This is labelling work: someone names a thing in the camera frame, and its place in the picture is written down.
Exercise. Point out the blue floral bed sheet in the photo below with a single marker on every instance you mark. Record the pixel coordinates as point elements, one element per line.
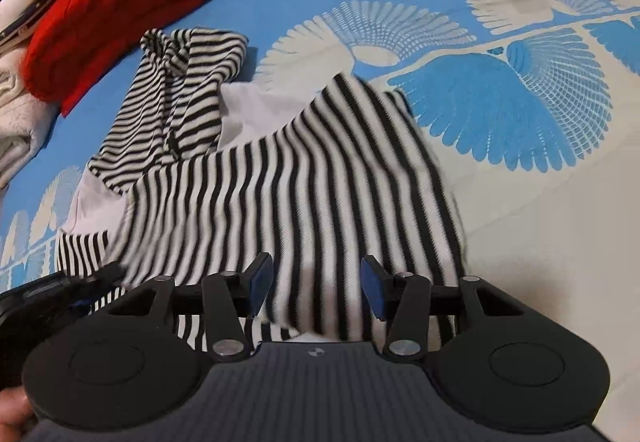
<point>500,202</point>

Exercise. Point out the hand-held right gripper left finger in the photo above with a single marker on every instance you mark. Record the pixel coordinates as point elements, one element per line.
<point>259,286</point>

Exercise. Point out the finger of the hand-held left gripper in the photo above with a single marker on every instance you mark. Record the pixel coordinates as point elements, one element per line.
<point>102,274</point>

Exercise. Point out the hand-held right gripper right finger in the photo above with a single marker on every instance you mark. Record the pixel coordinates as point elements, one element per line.
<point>372,287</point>

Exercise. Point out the black white striped shirt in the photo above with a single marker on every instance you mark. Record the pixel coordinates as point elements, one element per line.
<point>280,192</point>

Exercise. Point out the white fluffy cloth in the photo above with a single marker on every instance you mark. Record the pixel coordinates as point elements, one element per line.
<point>20,122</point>

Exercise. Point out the person's left hand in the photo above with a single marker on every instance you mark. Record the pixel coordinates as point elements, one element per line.
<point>11,414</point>

